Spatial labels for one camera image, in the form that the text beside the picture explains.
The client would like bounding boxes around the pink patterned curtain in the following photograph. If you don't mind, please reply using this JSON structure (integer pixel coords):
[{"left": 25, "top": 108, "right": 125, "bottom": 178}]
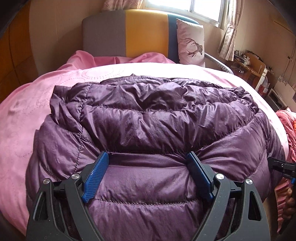
[
  {"left": 102, "top": 0, "right": 143, "bottom": 11},
  {"left": 218, "top": 0, "right": 244, "bottom": 61}
]

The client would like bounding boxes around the pink patterned left curtain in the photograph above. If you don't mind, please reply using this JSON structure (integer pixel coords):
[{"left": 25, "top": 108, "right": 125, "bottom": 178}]
[{"left": 102, "top": 0, "right": 143, "bottom": 11}]

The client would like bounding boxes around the pink patterned right curtain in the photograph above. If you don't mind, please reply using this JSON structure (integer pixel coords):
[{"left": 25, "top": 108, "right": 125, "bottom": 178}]
[{"left": 218, "top": 0, "right": 244, "bottom": 61}]

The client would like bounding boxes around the grey metal bed rail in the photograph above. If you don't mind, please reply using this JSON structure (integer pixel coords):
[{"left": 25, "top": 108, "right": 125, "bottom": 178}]
[{"left": 204, "top": 53, "right": 234, "bottom": 75}]

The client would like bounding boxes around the grey orange blue headboard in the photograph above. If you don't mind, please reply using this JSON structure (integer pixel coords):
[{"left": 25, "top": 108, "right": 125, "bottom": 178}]
[{"left": 82, "top": 9, "right": 196, "bottom": 63}]

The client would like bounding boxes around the wooden desk with clutter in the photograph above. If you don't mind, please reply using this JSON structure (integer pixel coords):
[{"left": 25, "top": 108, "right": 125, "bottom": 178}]
[{"left": 231, "top": 51, "right": 271, "bottom": 95}]

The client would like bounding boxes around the red pink crumpled cloth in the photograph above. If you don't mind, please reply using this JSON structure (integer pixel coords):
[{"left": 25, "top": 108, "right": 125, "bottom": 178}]
[{"left": 273, "top": 108, "right": 296, "bottom": 232}]

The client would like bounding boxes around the pink deer print pillow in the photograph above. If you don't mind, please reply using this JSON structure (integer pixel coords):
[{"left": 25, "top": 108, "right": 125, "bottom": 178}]
[{"left": 176, "top": 19, "right": 205, "bottom": 67}]

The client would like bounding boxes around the purple down puffer jacket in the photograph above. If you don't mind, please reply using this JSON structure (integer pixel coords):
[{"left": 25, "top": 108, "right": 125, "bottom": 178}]
[{"left": 26, "top": 75, "right": 285, "bottom": 240}]

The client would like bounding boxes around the brown wooden wardrobe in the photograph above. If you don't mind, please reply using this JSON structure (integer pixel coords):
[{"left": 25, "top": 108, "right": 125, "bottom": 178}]
[{"left": 1, "top": 1, "right": 38, "bottom": 101}]

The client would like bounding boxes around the bright window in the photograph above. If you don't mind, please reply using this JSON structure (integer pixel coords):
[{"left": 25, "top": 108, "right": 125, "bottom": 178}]
[{"left": 142, "top": 0, "right": 229, "bottom": 30}]

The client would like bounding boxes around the pink bedspread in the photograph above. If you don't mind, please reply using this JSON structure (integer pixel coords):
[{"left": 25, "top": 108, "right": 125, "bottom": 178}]
[{"left": 1, "top": 50, "right": 288, "bottom": 234}]

